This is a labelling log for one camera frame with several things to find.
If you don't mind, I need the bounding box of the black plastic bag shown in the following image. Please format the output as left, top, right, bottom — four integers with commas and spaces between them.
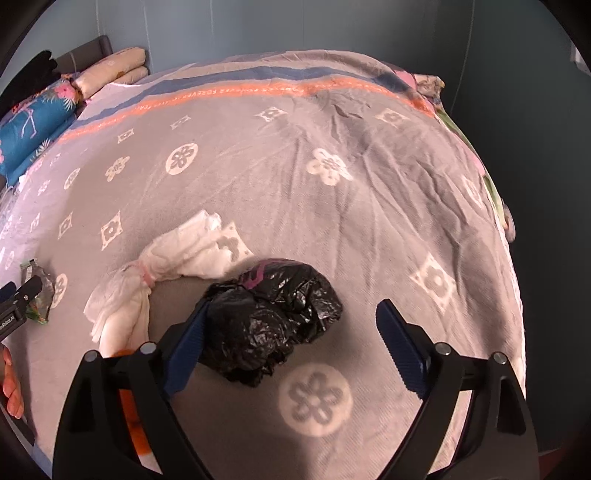
198, 258, 343, 388

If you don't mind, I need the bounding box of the green snack wrapper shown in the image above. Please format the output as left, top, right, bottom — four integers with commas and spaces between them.
19, 259, 56, 324

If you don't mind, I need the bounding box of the beige pillow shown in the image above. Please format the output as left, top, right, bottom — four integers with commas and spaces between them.
90, 67, 151, 100
75, 46, 147, 88

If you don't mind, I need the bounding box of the pink green floral quilt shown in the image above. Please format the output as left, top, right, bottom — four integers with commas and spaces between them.
416, 71, 515, 241

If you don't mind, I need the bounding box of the person's left hand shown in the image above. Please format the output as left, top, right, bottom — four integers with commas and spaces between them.
0, 346, 25, 420

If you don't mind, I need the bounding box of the grey patterned blanket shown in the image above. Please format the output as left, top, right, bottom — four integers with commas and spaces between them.
0, 48, 527, 480

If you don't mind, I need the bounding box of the round orange plastic bag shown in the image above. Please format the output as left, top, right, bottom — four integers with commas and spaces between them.
111, 350, 153, 457

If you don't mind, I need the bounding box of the black clothes pile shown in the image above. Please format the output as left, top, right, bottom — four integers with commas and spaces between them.
0, 50, 61, 114

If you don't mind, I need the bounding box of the blue floral quilt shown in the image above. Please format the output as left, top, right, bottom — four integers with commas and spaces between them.
0, 76, 79, 188

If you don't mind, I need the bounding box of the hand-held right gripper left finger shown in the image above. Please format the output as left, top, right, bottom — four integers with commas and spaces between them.
53, 302, 208, 480

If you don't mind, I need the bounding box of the white plastic bag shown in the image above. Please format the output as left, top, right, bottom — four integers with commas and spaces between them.
84, 210, 254, 358

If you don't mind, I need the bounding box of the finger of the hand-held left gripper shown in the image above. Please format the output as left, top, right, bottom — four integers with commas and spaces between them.
0, 276, 44, 317

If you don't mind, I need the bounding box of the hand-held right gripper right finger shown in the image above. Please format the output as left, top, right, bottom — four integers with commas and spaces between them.
375, 299, 541, 480

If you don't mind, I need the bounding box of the grey bed headboard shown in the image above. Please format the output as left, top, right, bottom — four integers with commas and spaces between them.
55, 36, 114, 75

